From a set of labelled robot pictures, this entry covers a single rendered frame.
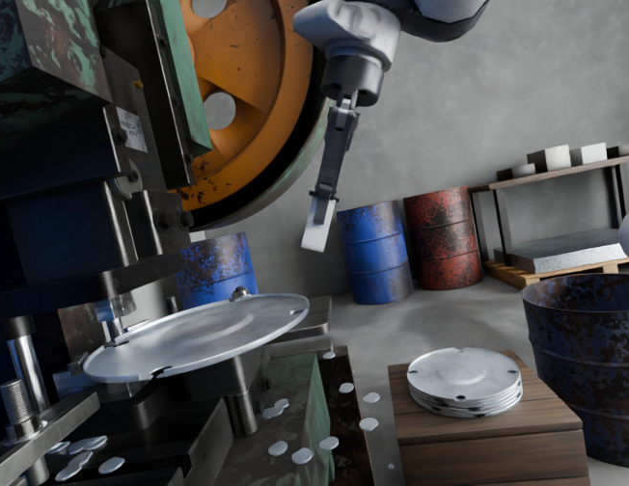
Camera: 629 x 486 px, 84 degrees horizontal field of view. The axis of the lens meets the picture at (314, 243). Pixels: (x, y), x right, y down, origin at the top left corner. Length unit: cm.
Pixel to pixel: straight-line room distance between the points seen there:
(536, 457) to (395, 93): 346
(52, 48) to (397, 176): 358
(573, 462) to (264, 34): 117
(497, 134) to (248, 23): 346
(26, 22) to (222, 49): 60
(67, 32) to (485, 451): 102
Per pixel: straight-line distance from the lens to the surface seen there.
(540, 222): 430
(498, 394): 101
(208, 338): 46
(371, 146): 383
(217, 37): 95
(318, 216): 45
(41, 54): 38
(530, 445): 103
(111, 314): 55
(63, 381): 55
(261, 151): 82
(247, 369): 50
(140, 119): 59
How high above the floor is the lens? 91
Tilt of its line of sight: 5 degrees down
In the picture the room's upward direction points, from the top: 12 degrees counter-clockwise
